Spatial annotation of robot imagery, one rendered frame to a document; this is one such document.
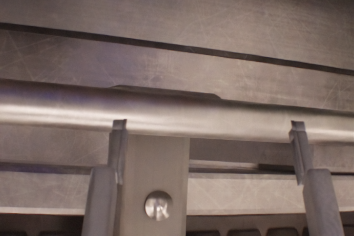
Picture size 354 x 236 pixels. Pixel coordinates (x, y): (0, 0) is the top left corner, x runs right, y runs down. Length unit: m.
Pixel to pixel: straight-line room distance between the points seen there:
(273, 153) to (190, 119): 0.11
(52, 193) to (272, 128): 0.08
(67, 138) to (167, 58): 0.18
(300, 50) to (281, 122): 0.22
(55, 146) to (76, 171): 0.29
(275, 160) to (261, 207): 0.04
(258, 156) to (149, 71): 0.09
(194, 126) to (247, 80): 0.21
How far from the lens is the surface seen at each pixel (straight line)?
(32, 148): 0.49
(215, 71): 0.36
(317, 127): 0.18
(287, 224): 0.28
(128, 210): 0.19
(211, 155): 0.32
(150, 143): 0.19
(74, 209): 0.20
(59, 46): 0.32
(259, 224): 0.27
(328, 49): 0.41
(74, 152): 0.50
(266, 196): 0.24
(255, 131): 0.17
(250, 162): 0.28
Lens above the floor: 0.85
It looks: 5 degrees down
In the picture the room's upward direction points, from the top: 177 degrees counter-clockwise
